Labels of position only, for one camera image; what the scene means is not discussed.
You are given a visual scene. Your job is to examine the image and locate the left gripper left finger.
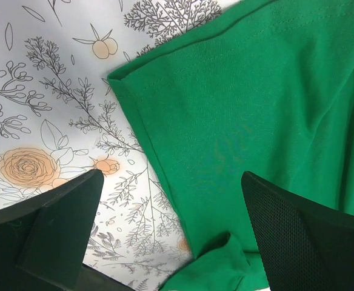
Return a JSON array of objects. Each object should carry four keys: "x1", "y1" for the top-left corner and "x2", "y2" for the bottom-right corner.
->
[{"x1": 0, "y1": 170, "x2": 122, "y2": 290}]

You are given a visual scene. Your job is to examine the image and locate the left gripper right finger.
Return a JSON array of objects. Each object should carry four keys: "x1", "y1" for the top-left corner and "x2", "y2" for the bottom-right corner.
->
[{"x1": 241, "y1": 172, "x2": 354, "y2": 290}]

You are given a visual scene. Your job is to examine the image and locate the green t-shirt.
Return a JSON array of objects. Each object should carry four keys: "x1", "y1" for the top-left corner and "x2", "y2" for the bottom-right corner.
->
[{"x1": 107, "y1": 1, "x2": 354, "y2": 290}]

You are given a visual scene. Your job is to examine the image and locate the floral table mat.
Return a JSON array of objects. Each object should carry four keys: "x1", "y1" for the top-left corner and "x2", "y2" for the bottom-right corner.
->
[{"x1": 0, "y1": 1, "x2": 232, "y2": 290}]

